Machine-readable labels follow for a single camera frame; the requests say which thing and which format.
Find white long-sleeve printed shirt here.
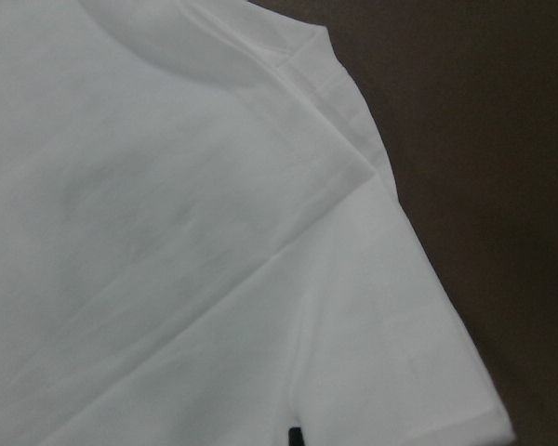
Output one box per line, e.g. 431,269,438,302
0,1,514,445

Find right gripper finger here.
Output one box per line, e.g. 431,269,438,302
288,426,303,446

